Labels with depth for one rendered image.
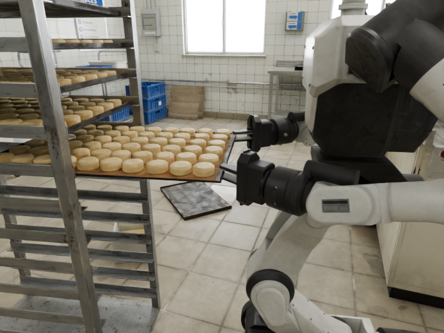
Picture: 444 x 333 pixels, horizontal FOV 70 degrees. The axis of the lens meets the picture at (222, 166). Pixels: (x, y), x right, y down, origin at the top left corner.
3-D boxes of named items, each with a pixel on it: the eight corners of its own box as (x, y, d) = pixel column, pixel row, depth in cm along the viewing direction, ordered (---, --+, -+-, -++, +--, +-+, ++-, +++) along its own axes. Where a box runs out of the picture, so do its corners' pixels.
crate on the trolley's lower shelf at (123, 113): (106, 116, 488) (104, 103, 481) (129, 117, 482) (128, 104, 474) (85, 125, 437) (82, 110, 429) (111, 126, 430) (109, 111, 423)
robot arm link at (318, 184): (299, 209, 70) (353, 226, 63) (278, 215, 61) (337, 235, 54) (310, 158, 68) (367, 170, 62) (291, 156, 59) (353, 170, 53)
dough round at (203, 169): (214, 169, 76) (213, 161, 76) (215, 177, 72) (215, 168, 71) (193, 170, 76) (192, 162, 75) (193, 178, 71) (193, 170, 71)
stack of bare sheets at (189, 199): (231, 208, 255) (231, 205, 254) (184, 221, 238) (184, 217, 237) (201, 182, 305) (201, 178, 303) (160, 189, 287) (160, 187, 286)
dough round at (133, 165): (147, 170, 75) (146, 162, 75) (125, 175, 73) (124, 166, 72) (140, 164, 79) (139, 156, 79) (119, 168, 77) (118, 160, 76)
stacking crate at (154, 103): (146, 104, 573) (145, 92, 566) (166, 106, 561) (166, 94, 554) (127, 110, 520) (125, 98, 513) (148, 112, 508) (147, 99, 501)
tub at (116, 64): (102, 74, 474) (100, 60, 466) (129, 74, 467) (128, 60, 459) (88, 76, 441) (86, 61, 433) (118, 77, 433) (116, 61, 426)
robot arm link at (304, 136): (273, 135, 114) (299, 131, 118) (288, 152, 106) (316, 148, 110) (280, 106, 107) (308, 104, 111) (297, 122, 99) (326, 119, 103)
